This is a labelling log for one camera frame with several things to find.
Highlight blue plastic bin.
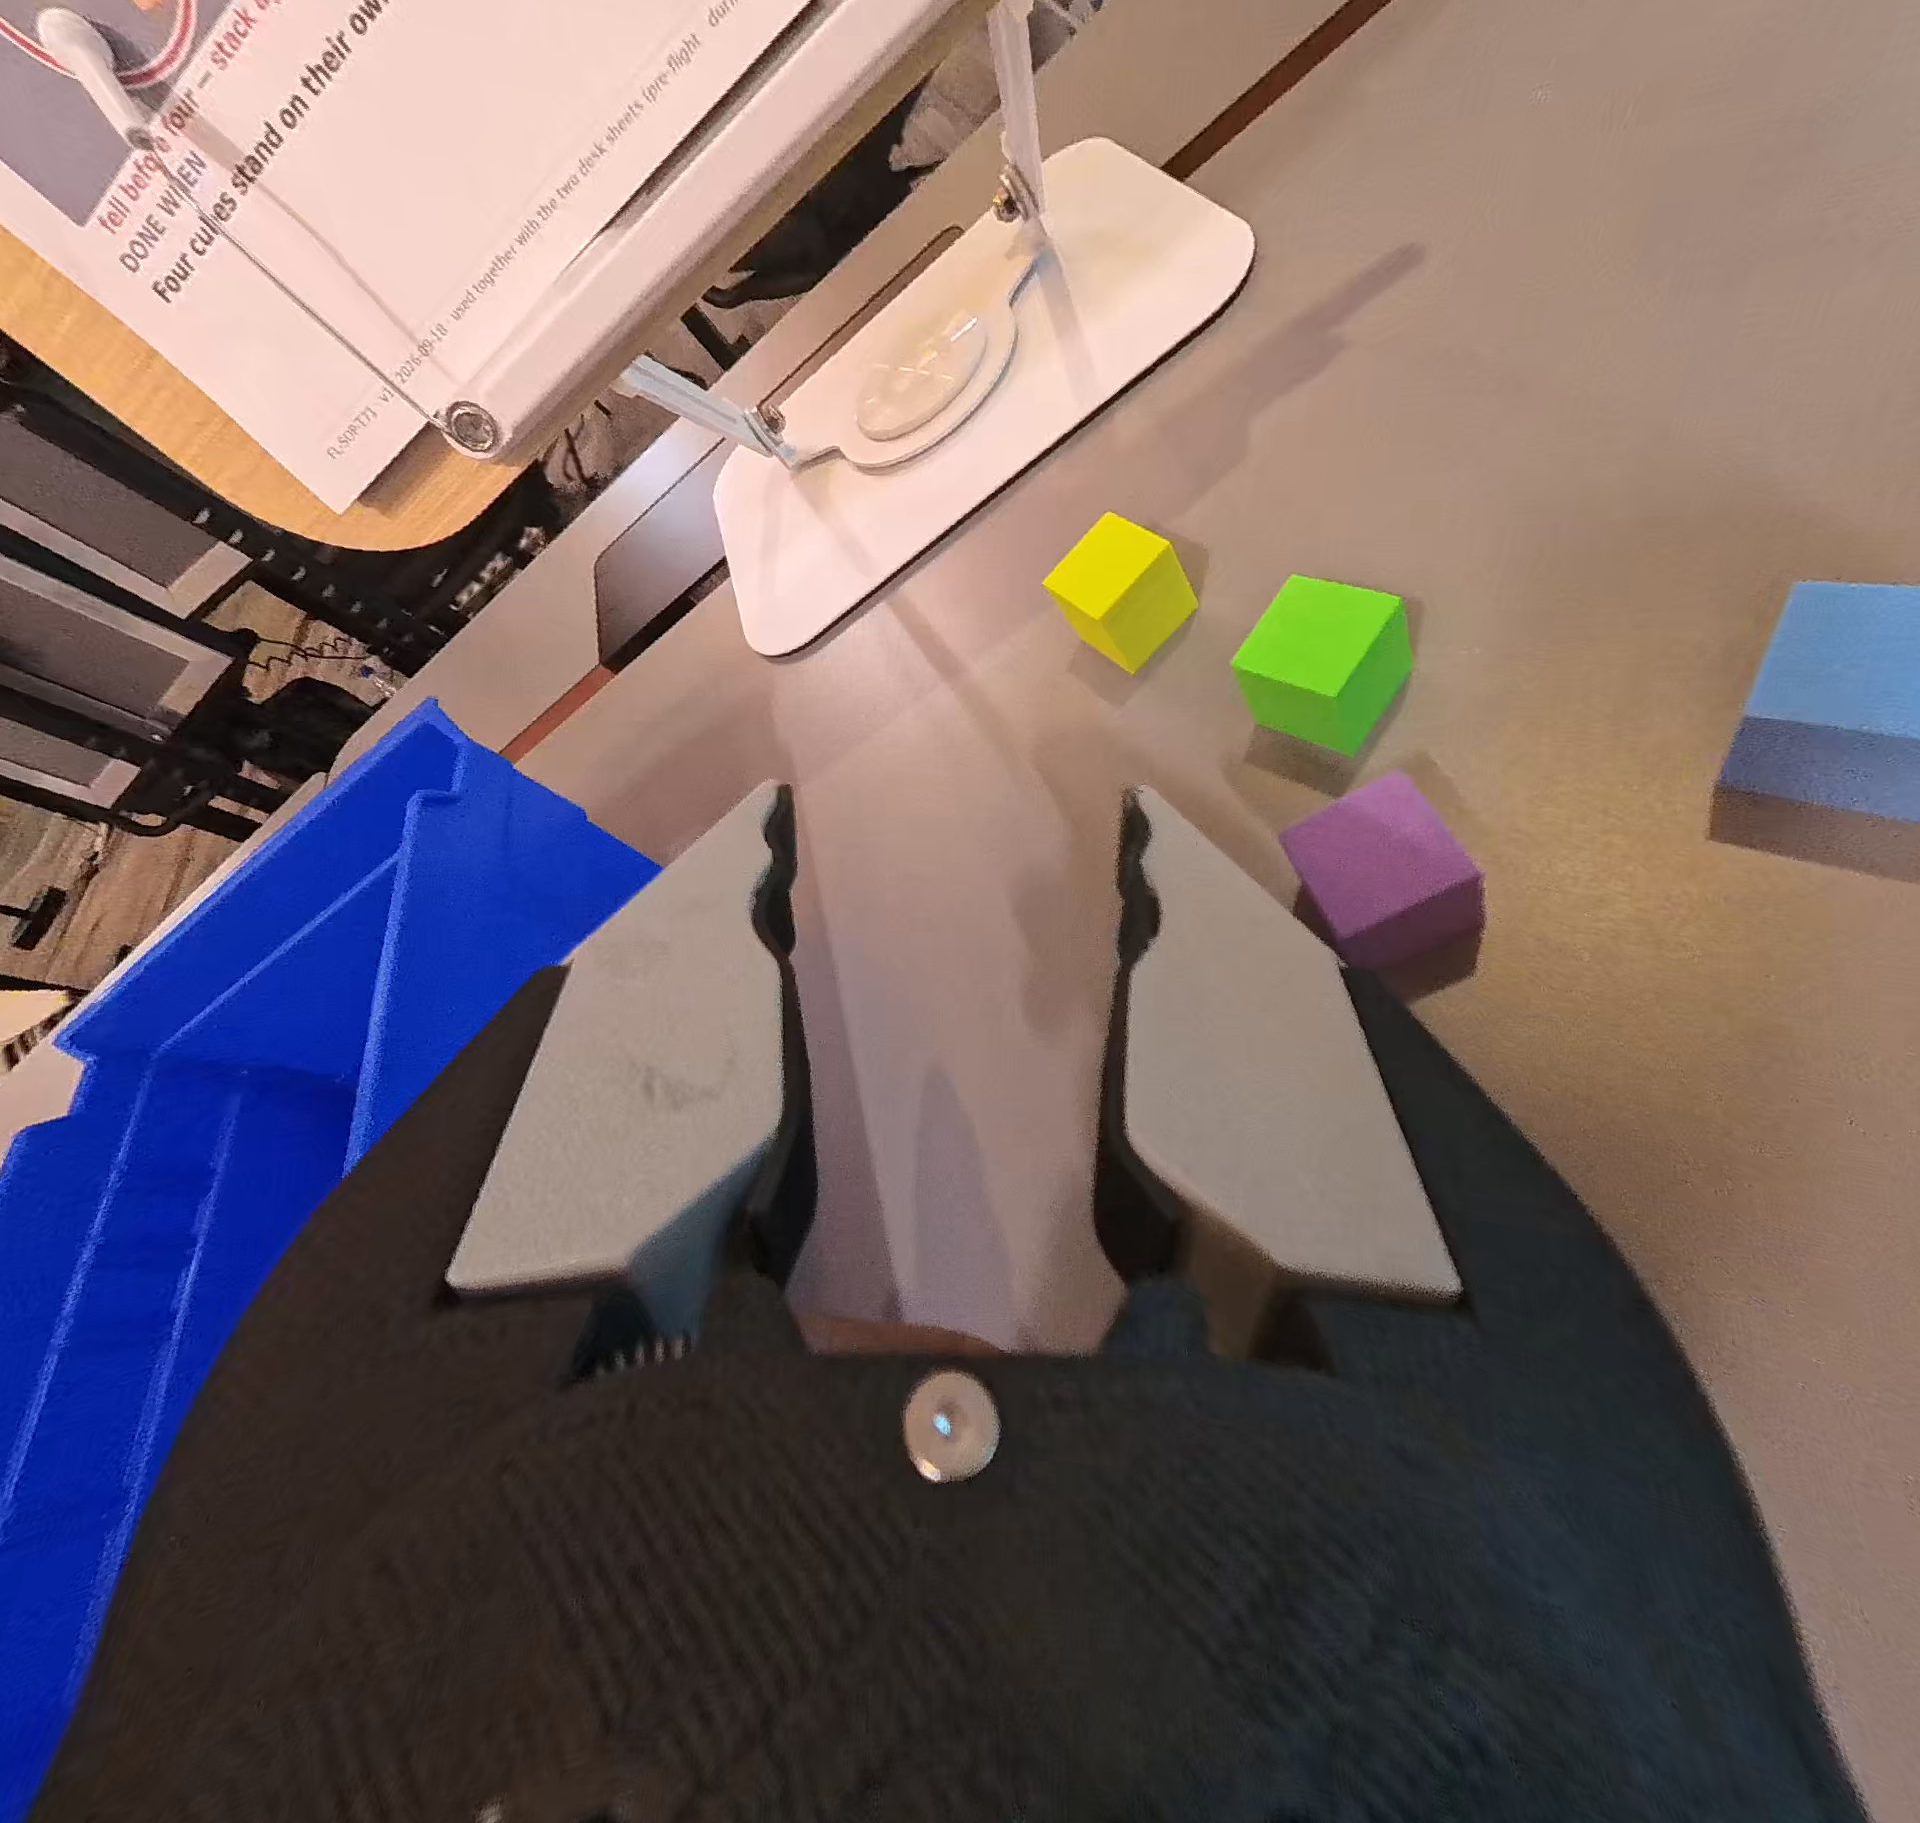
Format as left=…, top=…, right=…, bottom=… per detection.
left=0, top=697, right=668, bottom=1823

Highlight printed instruction sheet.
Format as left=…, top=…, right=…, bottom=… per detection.
left=0, top=0, right=1053, bottom=511

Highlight yellow foam cube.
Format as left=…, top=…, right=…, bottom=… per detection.
left=1041, top=510, right=1202, bottom=676

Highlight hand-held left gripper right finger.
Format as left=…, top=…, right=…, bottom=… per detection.
left=1094, top=788, right=1464, bottom=1360

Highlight white document stand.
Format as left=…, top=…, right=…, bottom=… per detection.
left=0, top=0, right=1258, bottom=660

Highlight light blue foam cube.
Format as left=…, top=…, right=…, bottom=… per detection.
left=1715, top=581, right=1920, bottom=823

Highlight green foam cube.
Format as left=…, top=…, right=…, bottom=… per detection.
left=1231, top=574, right=1412, bottom=756

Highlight purple foam cube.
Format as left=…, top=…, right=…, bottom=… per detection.
left=1277, top=768, right=1487, bottom=970

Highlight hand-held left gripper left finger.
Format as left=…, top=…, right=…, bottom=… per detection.
left=445, top=782, right=822, bottom=1318

